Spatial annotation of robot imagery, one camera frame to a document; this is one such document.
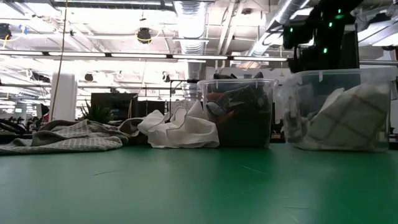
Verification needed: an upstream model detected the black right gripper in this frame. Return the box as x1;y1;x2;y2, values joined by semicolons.
287;46;345;74

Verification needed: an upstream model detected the clear plastic bin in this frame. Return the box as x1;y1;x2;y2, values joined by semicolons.
197;77;280;149
280;67;398;153

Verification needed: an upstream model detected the grey white-checked towel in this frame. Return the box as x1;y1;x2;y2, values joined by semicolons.
205;85;266;118

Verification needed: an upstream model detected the dark grey towel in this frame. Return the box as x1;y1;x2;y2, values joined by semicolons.
212;72;272;147

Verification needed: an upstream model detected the orange towel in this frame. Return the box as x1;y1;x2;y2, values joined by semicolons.
205;91;238;124

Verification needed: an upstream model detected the plain white towel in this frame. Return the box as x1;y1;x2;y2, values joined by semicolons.
118;99;221;149

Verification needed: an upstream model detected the light grey waffle towel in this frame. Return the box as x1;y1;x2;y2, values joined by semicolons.
0;119;130;156

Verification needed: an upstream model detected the ceiling light strip bar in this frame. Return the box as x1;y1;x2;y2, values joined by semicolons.
0;49;300;62

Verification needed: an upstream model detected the black background monitor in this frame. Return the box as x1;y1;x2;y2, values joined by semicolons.
90;92;139;121

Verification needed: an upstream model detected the green potted plant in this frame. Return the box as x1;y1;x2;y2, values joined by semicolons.
79;100;116;124

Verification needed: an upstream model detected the white pillar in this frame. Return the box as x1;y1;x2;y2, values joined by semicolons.
49;73;78;123

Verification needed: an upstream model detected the black ceiling device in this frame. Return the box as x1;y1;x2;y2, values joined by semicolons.
0;23;12;41

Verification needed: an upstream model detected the large smooth ventilation duct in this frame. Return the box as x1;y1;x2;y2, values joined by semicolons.
245;0;312;63

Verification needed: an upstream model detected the silver horizontal rail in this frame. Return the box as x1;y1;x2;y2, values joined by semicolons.
359;60;398;66

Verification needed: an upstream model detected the silver corrugated ventilation duct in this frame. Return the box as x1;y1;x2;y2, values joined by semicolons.
173;0;208;80

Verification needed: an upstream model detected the black ceiling dome camera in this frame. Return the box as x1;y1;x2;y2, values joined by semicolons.
136;27;153;44

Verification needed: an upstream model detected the yellow cable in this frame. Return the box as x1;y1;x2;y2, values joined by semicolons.
49;0;68;123

